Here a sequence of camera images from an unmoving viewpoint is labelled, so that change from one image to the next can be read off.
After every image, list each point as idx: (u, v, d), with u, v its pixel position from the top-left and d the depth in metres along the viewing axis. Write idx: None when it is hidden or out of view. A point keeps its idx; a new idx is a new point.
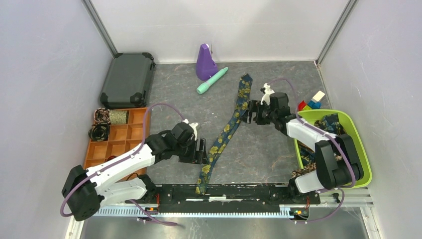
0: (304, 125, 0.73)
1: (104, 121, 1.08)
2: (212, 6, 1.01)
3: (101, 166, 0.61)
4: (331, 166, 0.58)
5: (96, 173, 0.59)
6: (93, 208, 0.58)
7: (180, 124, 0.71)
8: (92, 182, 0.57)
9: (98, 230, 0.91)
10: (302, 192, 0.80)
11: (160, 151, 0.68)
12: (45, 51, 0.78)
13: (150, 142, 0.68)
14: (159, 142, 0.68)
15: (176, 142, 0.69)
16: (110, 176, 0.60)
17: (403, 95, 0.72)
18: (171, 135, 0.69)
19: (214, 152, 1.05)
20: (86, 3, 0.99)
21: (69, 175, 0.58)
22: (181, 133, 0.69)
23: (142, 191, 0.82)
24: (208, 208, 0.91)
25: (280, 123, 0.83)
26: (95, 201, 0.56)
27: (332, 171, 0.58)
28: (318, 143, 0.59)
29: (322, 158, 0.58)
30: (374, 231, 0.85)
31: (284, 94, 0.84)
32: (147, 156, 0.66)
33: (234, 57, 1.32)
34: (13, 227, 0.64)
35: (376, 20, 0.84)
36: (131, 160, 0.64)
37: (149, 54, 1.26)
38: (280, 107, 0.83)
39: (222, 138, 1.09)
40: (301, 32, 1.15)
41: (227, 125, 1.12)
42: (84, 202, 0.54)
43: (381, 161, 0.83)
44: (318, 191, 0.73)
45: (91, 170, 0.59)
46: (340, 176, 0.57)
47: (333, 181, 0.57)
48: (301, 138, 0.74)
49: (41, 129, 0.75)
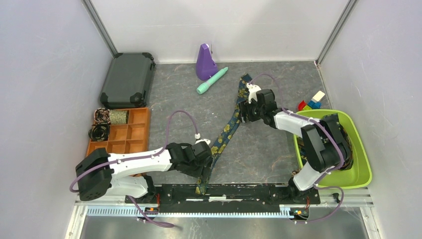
0: (290, 115, 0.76)
1: (104, 121, 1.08)
2: (212, 6, 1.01)
3: (122, 156, 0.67)
4: (318, 148, 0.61)
5: (117, 161, 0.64)
6: (99, 192, 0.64)
7: (202, 143, 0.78)
8: (111, 169, 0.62)
9: (98, 230, 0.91)
10: (301, 190, 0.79)
11: (177, 161, 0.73)
12: (45, 51, 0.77)
13: (171, 150, 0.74)
14: (179, 152, 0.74)
15: (194, 158, 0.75)
16: (127, 169, 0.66)
17: (403, 95, 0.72)
18: (192, 149, 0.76)
19: (214, 152, 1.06)
20: (86, 3, 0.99)
21: (92, 155, 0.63)
22: (201, 150, 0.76)
23: (142, 192, 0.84)
24: (208, 208, 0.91)
25: (268, 117, 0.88)
26: (107, 185, 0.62)
27: (319, 152, 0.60)
28: (304, 127, 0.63)
29: (309, 141, 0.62)
30: (374, 231, 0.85)
31: (270, 90, 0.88)
32: (165, 162, 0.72)
33: (234, 57, 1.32)
34: (13, 227, 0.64)
35: (376, 20, 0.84)
36: (151, 160, 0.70)
37: (149, 54, 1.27)
38: (266, 102, 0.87)
39: (222, 138, 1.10)
40: (301, 32, 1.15)
41: (227, 125, 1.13)
42: (98, 184, 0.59)
43: (381, 161, 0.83)
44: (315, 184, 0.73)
45: (113, 156, 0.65)
46: (327, 157, 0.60)
47: (320, 163, 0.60)
48: (289, 127, 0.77)
49: (41, 129, 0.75)
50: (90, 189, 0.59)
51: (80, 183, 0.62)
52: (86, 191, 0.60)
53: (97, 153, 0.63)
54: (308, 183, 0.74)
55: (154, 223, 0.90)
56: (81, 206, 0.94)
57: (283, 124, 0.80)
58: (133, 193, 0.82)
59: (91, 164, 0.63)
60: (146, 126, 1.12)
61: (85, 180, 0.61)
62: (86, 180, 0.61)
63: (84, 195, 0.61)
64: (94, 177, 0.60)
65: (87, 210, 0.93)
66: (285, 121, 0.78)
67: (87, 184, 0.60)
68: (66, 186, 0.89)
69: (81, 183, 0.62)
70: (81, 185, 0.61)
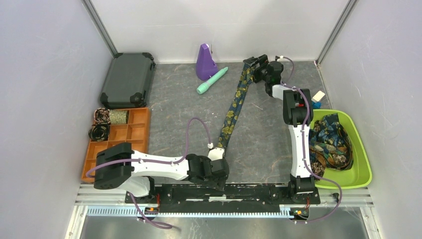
0: (283, 86, 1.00)
1: (104, 121, 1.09)
2: (212, 6, 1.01)
3: (145, 156, 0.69)
4: (290, 108, 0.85)
5: (139, 161, 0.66)
6: (112, 185, 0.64)
7: (222, 162, 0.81)
8: (131, 167, 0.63)
9: (98, 230, 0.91)
10: (294, 176, 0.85)
11: (193, 174, 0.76)
12: (45, 51, 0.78)
13: (190, 162, 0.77)
14: (197, 166, 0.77)
15: (210, 174, 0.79)
16: (146, 170, 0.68)
17: (404, 95, 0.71)
18: (210, 166, 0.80)
19: (230, 116, 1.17)
20: (86, 3, 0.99)
21: (116, 147, 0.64)
22: (218, 169, 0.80)
23: (144, 193, 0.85)
24: (208, 208, 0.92)
25: (269, 87, 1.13)
26: (123, 180, 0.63)
27: (290, 111, 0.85)
28: (286, 91, 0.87)
29: (286, 101, 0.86)
30: (374, 231, 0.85)
31: (281, 66, 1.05)
32: (182, 172, 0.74)
33: (233, 58, 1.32)
34: (13, 227, 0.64)
35: (376, 20, 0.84)
36: (169, 167, 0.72)
37: (149, 54, 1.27)
38: (273, 75, 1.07)
39: (236, 103, 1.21)
40: (301, 32, 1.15)
41: (238, 92, 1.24)
42: (117, 178, 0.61)
43: (381, 161, 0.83)
44: (303, 158, 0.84)
45: (137, 155, 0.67)
46: (294, 114, 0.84)
47: (288, 117, 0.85)
48: (279, 94, 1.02)
49: (42, 129, 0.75)
50: (108, 181, 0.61)
51: (97, 172, 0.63)
52: (103, 181, 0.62)
53: (122, 147, 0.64)
54: (299, 163, 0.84)
55: (152, 223, 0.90)
56: (81, 205, 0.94)
57: (276, 92, 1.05)
58: (135, 190, 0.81)
59: (112, 156, 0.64)
60: (146, 126, 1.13)
61: (104, 171, 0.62)
62: (103, 170, 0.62)
63: (100, 183, 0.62)
64: (114, 170, 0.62)
65: (87, 210, 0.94)
66: (277, 87, 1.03)
67: (105, 175, 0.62)
68: (66, 186, 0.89)
69: (99, 172, 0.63)
70: (98, 174, 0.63)
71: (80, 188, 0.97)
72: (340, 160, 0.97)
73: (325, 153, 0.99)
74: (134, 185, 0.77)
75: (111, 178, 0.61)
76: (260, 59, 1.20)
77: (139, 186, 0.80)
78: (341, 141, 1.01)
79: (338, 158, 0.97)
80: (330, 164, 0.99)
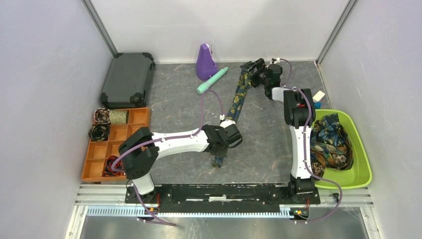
0: (283, 88, 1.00)
1: (104, 121, 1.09)
2: (212, 6, 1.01)
3: (164, 135, 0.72)
4: (292, 108, 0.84)
5: (161, 139, 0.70)
6: (141, 172, 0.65)
7: (234, 126, 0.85)
8: (155, 147, 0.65)
9: (98, 230, 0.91)
10: (295, 176, 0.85)
11: (213, 141, 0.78)
12: (45, 51, 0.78)
13: (207, 131, 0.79)
14: (214, 133, 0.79)
15: (227, 139, 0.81)
16: (169, 146, 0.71)
17: (404, 95, 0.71)
18: (224, 132, 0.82)
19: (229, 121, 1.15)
20: (86, 2, 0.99)
21: (135, 134, 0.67)
22: (233, 132, 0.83)
23: (149, 189, 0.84)
24: (208, 208, 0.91)
25: (268, 90, 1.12)
26: (151, 163, 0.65)
27: (292, 111, 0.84)
28: (285, 91, 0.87)
29: (287, 102, 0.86)
30: (374, 231, 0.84)
31: (279, 68, 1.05)
32: (202, 142, 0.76)
33: (233, 58, 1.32)
34: (13, 228, 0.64)
35: (376, 20, 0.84)
36: (189, 139, 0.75)
37: (149, 54, 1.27)
38: (273, 78, 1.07)
39: (234, 109, 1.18)
40: (301, 33, 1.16)
41: (237, 97, 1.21)
42: (146, 160, 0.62)
43: (381, 160, 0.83)
44: (304, 158, 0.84)
45: (157, 136, 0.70)
46: (296, 115, 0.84)
47: (290, 118, 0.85)
48: (279, 96, 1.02)
49: (42, 129, 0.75)
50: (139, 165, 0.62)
51: (125, 163, 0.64)
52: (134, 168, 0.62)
53: (141, 132, 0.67)
54: (299, 163, 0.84)
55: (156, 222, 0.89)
56: (81, 205, 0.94)
57: (276, 94, 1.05)
58: (140, 187, 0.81)
59: (134, 143, 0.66)
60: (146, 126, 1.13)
61: (131, 158, 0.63)
62: (130, 159, 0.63)
63: (131, 172, 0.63)
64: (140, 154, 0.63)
65: (87, 210, 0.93)
66: (277, 90, 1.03)
67: (133, 162, 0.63)
68: (66, 186, 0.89)
69: (126, 162, 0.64)
70: (127, 164, 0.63)
71: (81, 188, 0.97)
72: (340, 160, 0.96)
73: (325, 153, 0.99)
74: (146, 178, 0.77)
75: (140, 161, 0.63)
76: (257, 64, 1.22)
77: (144, 183, 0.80)
78: (341, 141, 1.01)
79: (338, 158, 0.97)
80: (330, 164, 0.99)
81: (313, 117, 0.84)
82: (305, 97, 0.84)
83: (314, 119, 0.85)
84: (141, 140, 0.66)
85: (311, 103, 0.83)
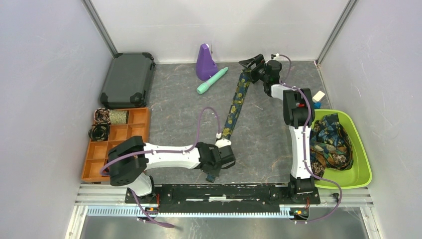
0: (282, 86, 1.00)
1: (104, 121, 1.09)
2: (212, 6, 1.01)
3: (157, 147, 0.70)
4: (292, 108, 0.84)
5: (152, 152, 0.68)
6: (127, 180, 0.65)
7: (230, 147, 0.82)
8: (144, 158, 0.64)
9: (98, 230, 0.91)
10: (295, 178, 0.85)
11: (204, 160, 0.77)
12: (45, 51, 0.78)
13: (200, 149, 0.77)
14: (207, 152, 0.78)
15: (220, 160, 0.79)
16: (159, 160, 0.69)
17: (403, 95, 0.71)
18: (218, 152, 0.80)
19: (226, 133, 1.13)
20: (86, 3, 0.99)
21: (128, 141, 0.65)
22: (227, 154, 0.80)
23: (146, 192, 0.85)
24: (208, 208, 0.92)
25: (267, 87, 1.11)
26: (138, 174, 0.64)
27: (292, 111, 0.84)
28: (285, 91, 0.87)
29: (286, 101, 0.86)
30: (374, 231, 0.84)
31: (279, 65, 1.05)
32: (194, 160, 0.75)
33: (233, 58, 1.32)
34: (13, 228, 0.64)
35: (376, 20, 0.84)
36: (181, 155, 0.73)
37: (149, 54, 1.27)
38: (272, 74, 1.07)
39: (231, 119, 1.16)
40: (301, 33, 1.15)
41: (233, 107, 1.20)
42: (132, 171, 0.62)
43: (381, 161, 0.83)
44: (304, 160, 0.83)
45: (149, 147, 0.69)
46: (296, 115, 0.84)
47: (290, 118, 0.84)
48: (278, 94, 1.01)
49: (42, 129, 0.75)
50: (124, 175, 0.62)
51: (112, 170, 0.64)
52: (119, 176, 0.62)
53: (133, 141, 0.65)
54: (299, 165, 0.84)
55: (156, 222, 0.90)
56: (81, 205, 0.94)
57: (275, 92, 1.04)
58: (137, 190, 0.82)
59: (124, 151, 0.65)
60: (146, 126, 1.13)
61: (118, 166, 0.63)
62: (117, 166, 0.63)
63: (116, 179, 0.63)
64: (129, 164, 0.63)
65: (87, 210, 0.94)
66: (276, 88, 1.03)
67: (120, 170, 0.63)
68: (66, 186, 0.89)
69: (113, 168, 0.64)
70: (113, 170, 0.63)
71: (81, 188, 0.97)
72: (340, 160, 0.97)
73: (325, 153, 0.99)
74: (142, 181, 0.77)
75: (126, 172, 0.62)
76: (256, 60, 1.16)
77: (140, 187, 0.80)
78: (341, 141, 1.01)
79: (338, 158, 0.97)
80: (330, 163, 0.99)
81: (312, 117, 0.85)
82: (304, 97, 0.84)
83: (313, 119, 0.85)
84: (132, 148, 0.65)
85: (311, 103, 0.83)
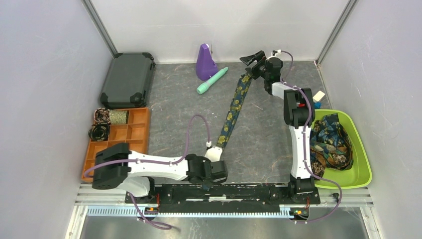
0: (283, 85, 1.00)
1: (104, 121, 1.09)
2: (212, 6, 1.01)
3: (142, 156, 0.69)
4: (292, 107, 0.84)
5: (136, 161, 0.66)
6: (110, 185, 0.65)
7: (222, 163, 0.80)
8: (127, 167, 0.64)
9: (98, 230, 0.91)
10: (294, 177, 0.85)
11: (192, 174, 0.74)
12: (45, 51, 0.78)
13: (190, 162, 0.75)
14: (197, 166, 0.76)
15: (210, 175, 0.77)
16: (144, 170, 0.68)
17: (403, 95, 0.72)
18: (210, 167, 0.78)
19: (222, 141, 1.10)
20: (86, 2, 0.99)
21: (114, 147, 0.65)
22: (219, 171, 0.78)
23: (143, 193, 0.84)
24: (208, 208, 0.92)
25: (268, 85, 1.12)
26: (120, 181, 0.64)
27: (292, 111, 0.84)
28: (286, 90, 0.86)
29: (286, 101, 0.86)
30: (374, 231, 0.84)
31: (280, 63, 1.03)
32: (181, 173, 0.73)
33: (233, 58, 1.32)
34: (12, 228, 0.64)
35: (376, 21, 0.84)
36: (167, 167, 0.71)
37: (149, 54, 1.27)
38: (273, 72, 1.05)
39: (228, 127, 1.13)
40: (301, 33, 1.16)
41: (230, 114, 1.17)
42: (113, 179, 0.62)
43: (381, 161, 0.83)
44: (304, 161, 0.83)
45: (134, 155, 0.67)
46: (296, 115, 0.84)
47: (290, 118, 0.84)
48: (279, 93, 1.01)
49: (42, 128, 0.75)
50: (104, 180, 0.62)
51: (96, 173, 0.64)
52: (100, 180, 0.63)
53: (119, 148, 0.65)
54: (299, 165, 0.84)
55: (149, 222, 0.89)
56: (81, 205, 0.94)
57: (276, 90, 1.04)
58: (134, 191, 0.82)
59: (110, 156, 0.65)
60: (146, 126, 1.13)
61: (102, 171, 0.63)
62: (101, 170, 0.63)
63: (97, 183, 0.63)
64: (111, 170, 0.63)
65: (87, 210, 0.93)
66: (277, 87, 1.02)
67: (103, 175, 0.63)
68: (66, 186, 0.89)
69: (97, 171, 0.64)
70: (97, 174, 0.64)
71: (81, 188, 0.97)
72: (340, 160, 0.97)
73: (325, 153, 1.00)
74: (133, 185, 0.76)
75: (107, 178, 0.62)
76: (257, 57, 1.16)
77: (135, 189, 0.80)
78: (341, 141, 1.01)
79: (338, 158, 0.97)
80: (330, 164, 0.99)
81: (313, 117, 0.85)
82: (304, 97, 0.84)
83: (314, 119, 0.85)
84: (118, 154, 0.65)
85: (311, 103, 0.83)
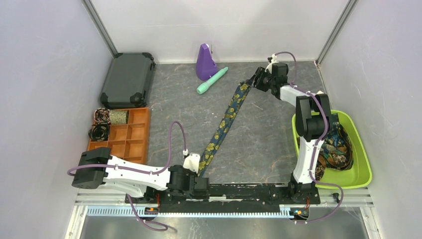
0: (294, 89, 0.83)
1: (104, 121, 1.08)
2: (212, 6, 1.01)
3: (123, 163, 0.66)
4: (305, 116, 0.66)
5: (114, 167, 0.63)
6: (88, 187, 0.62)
7: (206, 180, 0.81)
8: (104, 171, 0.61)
9: (99, 230, 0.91)
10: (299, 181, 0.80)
11: (173, 186, 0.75)
12: (46, 51, 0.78)
13: (173, 175, 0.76)
14: (180, 179, 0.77)
15: (192, 189, 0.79)
16: (122, 177, 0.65)
17: (403, 95, 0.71)
18: (194, 181, 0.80)
19: (210, 149, 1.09)
20: (86, 3, 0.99)
21: (95, 149, 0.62)
22: (201, 187, 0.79)
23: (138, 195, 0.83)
24: (208, 208, 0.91)
25: (275, 88, 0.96)
26: (96, 185, 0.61)
27: (305, 121, 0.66)
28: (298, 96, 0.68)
29: (299, 108, 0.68)
30: (374, 231, 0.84)
31: (285, 64, 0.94)
32: (161, 183, 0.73)
33: (233, 57, 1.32)
34: (13, 228, 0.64)
35: (376, 20, 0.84)
36: (148, 177, 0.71)
37: (149, 54, 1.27)
38: (278, 74, 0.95)
39: (219, 135, 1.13)
40: (301, 33, 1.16)
41: (223, 122, 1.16)
42: (87, 181, 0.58)
43: (381, 161, 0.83)
44: (309, 169, 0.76)
45: (113, 161, 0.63)
46: (310, 126, 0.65)
47: (303, 129, 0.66)
48: (289, 98, 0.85)
49: (42, 128, 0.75)
50: (80, 182, 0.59)
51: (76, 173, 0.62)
52: (77, 181, 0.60)
53: (101, 151, 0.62)
54: (304, 172, 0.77)
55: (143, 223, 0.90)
56: (81, 205, 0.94)
57: (285, 95, 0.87)
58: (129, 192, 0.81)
59: (91, 159, 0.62)
60: (146, 126, 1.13)
61: (81, 172, 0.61)
62: (80, 172, 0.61)
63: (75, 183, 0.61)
64: (88, 173, 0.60)
65: (87, 210, 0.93)
66: (287, 91, 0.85)
67: (80, 176, 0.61)
68: (66, 187, 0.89)
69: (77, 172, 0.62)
70: (77, 174, 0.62)
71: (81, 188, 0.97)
72: (340, 160, 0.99)
73: (325, 153, 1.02)
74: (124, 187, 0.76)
75: (83, 179, 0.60)
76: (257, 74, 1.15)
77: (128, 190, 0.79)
78: (341, 141, 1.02)
79: (338, 158, 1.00)
80: (330, 163, 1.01)
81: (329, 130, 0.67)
82: (319, 104, 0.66)
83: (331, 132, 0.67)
84: (99, 158, 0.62)
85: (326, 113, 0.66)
